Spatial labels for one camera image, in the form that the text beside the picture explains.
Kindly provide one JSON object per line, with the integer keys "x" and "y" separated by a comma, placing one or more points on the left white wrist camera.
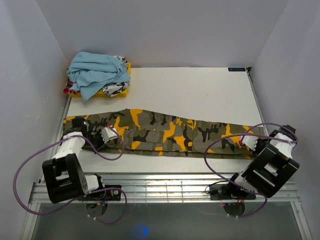
{"x": 108, "y": 134}

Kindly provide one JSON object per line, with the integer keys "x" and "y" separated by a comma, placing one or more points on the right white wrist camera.
{"x": 252, "y": 143}

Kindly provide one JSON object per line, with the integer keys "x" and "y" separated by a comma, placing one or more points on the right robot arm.
{"x": 272, "y": 167}

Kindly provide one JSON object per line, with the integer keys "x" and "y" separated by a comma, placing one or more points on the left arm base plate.
{"x": 113, "y": 194}

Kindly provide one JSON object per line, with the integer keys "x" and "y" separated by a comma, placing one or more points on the blue table label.
{"x": 236, "y": 69}

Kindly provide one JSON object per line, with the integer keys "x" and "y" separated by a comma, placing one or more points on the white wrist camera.
{"x": 108, "y": 134}
{"x": 252, "y": 143}

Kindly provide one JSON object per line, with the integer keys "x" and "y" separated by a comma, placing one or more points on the aluminium table edge rail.
{"x": 165, "y": 188}

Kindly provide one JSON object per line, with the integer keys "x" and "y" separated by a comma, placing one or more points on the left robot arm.
{"x": 63, "y": 175}

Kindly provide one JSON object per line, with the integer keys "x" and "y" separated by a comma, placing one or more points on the black white printed garment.
{"x": 112, "y": 90}

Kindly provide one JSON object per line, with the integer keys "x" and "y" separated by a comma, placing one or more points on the pink patterned garment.
{"x": 67, "y": 90}

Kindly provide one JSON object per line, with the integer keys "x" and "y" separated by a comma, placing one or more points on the yellow camouflage trousers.
{"x": 150, "y": 133}

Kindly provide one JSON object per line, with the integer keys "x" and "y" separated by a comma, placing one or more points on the yellow tray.
{"x": 122, "y": 92}

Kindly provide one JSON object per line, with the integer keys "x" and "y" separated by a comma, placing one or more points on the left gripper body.
{"x": 96, "y": 139}

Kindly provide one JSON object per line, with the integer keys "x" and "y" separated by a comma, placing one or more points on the light blue cloth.
{"x": 97, "y": 72}

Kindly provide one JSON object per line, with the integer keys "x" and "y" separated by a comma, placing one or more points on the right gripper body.
{"x": 261, "y": 144}

